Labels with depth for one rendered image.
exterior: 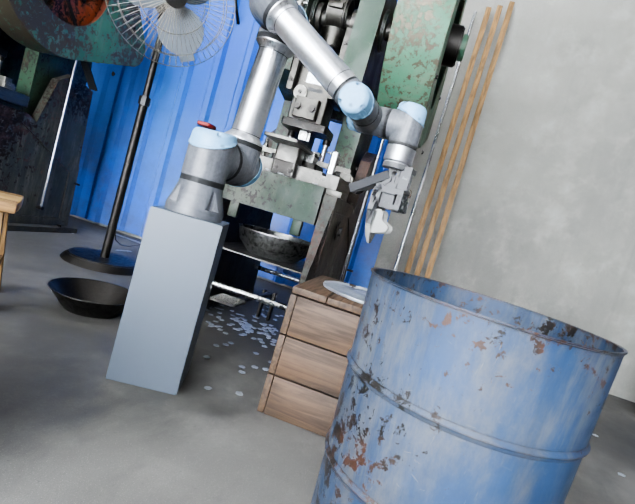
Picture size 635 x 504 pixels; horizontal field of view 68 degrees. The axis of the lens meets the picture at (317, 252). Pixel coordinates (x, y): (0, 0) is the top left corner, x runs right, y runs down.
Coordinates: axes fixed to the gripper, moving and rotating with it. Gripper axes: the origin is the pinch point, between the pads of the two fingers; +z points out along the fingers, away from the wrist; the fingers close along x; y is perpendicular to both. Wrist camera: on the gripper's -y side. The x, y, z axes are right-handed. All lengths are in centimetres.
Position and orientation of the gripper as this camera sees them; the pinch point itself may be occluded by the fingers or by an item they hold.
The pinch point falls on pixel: (367, 237)
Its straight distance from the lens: 123.8
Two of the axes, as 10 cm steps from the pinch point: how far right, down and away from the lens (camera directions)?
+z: -2.8, 9.6, 0.8
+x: 4.5, 0.6, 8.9
